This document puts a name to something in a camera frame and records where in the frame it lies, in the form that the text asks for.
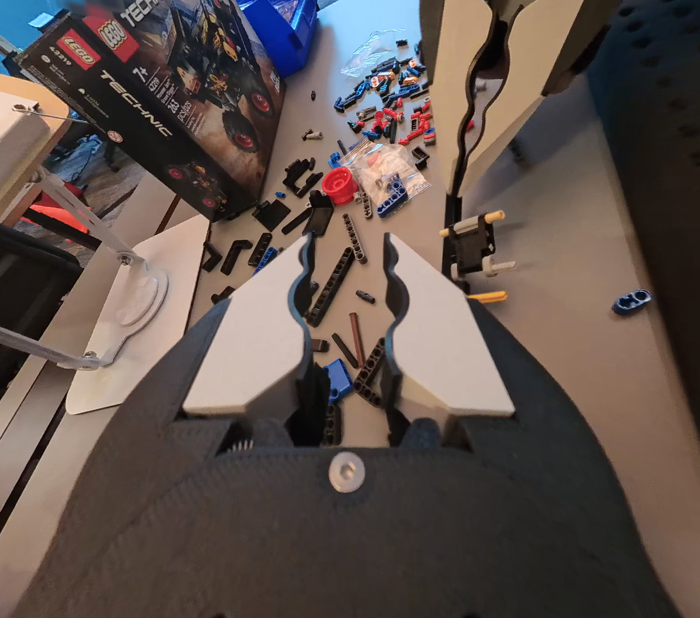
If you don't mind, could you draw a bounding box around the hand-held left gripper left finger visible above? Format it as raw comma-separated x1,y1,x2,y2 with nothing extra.
182,232,331,446

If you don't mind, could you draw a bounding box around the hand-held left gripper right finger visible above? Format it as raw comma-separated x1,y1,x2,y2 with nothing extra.
381,232,516,446

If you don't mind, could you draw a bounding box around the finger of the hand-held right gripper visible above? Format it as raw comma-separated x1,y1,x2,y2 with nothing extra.
432,0,495,198
455,0,590,198

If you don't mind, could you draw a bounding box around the black beam frame assembly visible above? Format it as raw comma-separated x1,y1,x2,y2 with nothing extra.
439,193,517,293

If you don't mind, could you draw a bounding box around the grey desk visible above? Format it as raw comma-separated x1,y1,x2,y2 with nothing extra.
0,0,679,548

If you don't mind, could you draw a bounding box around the pile of red and blue connectors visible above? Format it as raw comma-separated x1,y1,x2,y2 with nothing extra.
332,40,439,147

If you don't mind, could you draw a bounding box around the crumpled clear plastic bag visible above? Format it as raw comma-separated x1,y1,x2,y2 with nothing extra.
341,29,407,79

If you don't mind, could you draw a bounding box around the blue rectangular panel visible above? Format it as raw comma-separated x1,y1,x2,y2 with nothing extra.
322,357,354,404

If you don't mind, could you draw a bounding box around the short brown axle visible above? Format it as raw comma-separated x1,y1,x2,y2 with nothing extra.
349,311,367,365

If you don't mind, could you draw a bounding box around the pile of black and blue bricks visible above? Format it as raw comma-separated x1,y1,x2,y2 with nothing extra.
201,155,396,445

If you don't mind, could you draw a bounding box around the clear bag of parts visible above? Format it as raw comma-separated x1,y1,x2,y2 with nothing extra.
341,141,434,221

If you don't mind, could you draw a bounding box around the black square panel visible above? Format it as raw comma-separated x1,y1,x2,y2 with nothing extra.
252,199,293,233

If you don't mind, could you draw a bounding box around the black dotted mat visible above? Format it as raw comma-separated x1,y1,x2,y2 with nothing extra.
588,0,700,466

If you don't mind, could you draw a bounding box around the dark grey long beam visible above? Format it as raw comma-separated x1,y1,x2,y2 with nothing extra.
342,212,369,266

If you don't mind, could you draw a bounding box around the black curved panel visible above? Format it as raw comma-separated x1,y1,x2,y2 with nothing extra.
301,189,335,237

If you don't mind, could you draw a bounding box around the blue angled beam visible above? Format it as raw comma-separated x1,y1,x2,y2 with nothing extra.
375,186,412,220

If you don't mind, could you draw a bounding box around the blue plastic object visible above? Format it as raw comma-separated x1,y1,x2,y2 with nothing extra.
227,0,322,79

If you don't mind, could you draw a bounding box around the red wheel hub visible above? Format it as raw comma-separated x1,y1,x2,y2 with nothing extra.
320,168,360,207

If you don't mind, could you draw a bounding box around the small blue two-hole beam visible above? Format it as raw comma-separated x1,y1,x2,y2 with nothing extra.
611,288,654,316

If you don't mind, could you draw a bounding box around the orange plastic object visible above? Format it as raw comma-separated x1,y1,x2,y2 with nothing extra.
27,199,92,234

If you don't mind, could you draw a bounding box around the black toy set box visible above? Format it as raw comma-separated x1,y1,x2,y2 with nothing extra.
16,0,289,223

